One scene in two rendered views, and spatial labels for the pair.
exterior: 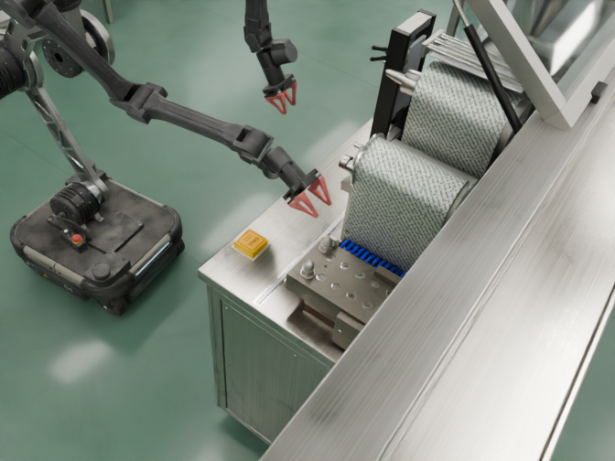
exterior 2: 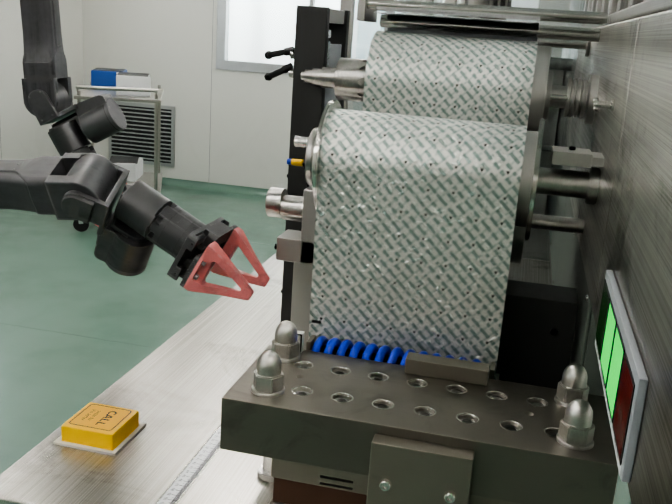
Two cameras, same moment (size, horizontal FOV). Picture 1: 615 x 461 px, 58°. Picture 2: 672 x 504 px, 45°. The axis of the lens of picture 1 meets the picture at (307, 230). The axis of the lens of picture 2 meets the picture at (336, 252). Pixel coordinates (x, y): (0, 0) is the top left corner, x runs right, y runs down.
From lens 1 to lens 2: 74 cm
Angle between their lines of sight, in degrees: 35
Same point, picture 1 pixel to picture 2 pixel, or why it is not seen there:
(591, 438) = not seen: outside the picture
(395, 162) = (392, 121)
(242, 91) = not seen: outside the picture
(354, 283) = (375, 388)
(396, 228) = (424, 256)
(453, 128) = (449, 106)
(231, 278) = (71, 491)
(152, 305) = not seen: outside the picture
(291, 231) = (181, 402)
